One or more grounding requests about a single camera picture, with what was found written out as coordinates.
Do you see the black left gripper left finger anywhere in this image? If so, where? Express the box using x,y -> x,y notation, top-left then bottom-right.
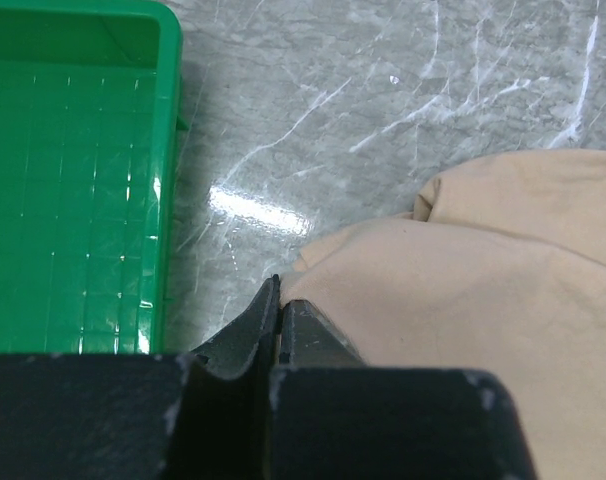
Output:
192,275 -> 281,380

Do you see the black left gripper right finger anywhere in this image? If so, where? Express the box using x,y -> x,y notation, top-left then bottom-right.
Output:
278,300 -> 365,368

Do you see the beige t shirt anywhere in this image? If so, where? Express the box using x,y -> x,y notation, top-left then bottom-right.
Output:
281,150 -> 606,479

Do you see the green plastic tray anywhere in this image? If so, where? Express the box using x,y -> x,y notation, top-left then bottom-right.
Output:
0,1 -> 184,354

